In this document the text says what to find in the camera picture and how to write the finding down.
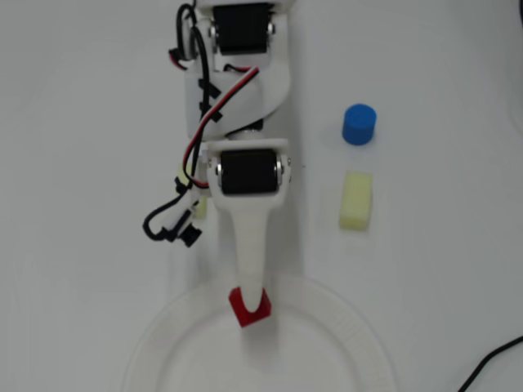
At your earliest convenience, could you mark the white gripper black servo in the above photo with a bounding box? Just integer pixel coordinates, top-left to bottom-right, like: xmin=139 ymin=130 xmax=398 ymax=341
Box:
xmin=202 ymin=138 xmax=294 ymax=314

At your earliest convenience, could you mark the red cube block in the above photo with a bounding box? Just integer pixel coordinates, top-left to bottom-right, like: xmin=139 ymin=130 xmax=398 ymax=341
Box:
xmin=227 ymin=287 xmax=273 ymax=328

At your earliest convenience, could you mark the pale yellow foam block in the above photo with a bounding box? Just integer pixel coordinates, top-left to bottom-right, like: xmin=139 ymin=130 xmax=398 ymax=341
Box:
xmin=337 ymin=171 xmax=374 ymax=233

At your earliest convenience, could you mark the blue cylinder block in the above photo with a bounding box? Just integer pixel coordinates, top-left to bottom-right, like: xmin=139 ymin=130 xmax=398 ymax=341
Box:
xmin=341 ymin=104 xmax=378 ymax=147

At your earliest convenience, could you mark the white round plate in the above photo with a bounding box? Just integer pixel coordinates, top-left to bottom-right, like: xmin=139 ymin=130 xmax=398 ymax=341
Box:
xmin=120 ymin=273 xmax=397 ymax=392

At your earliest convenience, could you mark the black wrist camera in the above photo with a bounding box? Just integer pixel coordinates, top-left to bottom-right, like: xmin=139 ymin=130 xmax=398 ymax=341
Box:
xmin=161 ymin=195 xmax=209 ymax=248

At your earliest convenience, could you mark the red white black servo wire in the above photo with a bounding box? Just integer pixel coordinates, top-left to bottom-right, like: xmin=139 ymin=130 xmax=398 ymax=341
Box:
xmin=182 ymin=66 xmax=262 ymax=189

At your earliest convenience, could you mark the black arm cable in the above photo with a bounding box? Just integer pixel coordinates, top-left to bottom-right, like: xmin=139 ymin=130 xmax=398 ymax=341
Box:
xmin=168 ymin=3 xmax=224 ymax=123

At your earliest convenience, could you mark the black cable on table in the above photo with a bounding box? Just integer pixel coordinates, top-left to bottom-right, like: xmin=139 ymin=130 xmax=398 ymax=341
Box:
xmin=457 ymin=336 xmax=523 ymax=392

